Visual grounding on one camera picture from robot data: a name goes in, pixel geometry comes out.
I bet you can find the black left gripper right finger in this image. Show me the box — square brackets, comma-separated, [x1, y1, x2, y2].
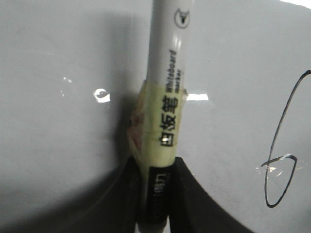
[168, 157, 252, 233]

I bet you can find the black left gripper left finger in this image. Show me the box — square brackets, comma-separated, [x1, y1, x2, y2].
[0, 157, 140, 233]

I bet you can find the white black whiteboard marker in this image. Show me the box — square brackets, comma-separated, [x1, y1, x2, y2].
[138, 0, 194, 233]

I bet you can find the white whiteboard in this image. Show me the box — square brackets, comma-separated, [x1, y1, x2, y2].
[0, 0, 311, 233]

